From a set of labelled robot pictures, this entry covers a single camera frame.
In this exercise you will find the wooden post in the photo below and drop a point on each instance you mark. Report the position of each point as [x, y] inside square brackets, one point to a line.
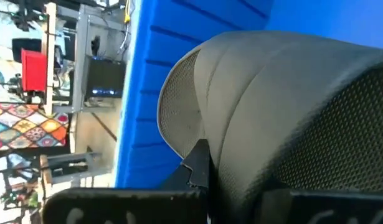
[50, 62]

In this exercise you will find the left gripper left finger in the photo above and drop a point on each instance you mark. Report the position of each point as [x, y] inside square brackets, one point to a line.
[132, 207]

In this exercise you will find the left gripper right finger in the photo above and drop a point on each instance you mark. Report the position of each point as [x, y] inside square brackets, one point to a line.
[328, 208]

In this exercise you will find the blue plastic bin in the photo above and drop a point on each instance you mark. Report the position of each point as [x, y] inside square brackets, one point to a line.
[154, 93]

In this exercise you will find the black computer box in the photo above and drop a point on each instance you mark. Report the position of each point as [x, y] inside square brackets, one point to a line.
[105, 76]

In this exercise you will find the black monitor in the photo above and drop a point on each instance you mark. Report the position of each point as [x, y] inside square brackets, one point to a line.
[23, 46]

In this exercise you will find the colourful patterned cloth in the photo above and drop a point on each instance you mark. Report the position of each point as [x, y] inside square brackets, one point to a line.
[26, 127]

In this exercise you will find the grey metal rack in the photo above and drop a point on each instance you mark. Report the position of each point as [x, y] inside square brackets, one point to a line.
[80, 46]

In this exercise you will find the black slide sandal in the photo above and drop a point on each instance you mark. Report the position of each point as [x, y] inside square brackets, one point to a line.
[266, 102]

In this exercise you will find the red box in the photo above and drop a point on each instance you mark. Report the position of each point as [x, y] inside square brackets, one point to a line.
[34, 70]

